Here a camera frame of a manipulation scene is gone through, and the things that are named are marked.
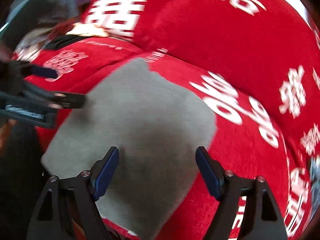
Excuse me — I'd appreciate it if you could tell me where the grey knit sweater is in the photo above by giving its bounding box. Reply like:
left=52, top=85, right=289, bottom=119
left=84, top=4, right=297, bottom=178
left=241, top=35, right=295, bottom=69
left=41, top=58, right=216, bottom=239

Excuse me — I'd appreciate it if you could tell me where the black cloth item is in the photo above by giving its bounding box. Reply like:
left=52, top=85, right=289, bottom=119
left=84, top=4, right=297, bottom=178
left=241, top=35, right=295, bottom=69
left=44, top=35, right=88, bottom=50

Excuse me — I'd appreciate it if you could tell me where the white cloth item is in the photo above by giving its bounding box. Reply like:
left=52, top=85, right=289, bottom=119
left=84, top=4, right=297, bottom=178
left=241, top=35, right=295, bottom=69
left=66, top=22, right=109, bottom=37

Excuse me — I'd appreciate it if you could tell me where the grey blue denim garment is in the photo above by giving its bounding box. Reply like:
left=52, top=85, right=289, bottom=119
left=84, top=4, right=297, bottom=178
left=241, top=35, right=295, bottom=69
left=310, top=155, right=320, bottom=219

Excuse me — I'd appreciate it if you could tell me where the red pillow with white characters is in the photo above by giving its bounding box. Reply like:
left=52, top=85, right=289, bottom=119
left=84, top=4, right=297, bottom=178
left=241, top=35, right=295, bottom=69
left=85, top=0, right=319, bottom=156

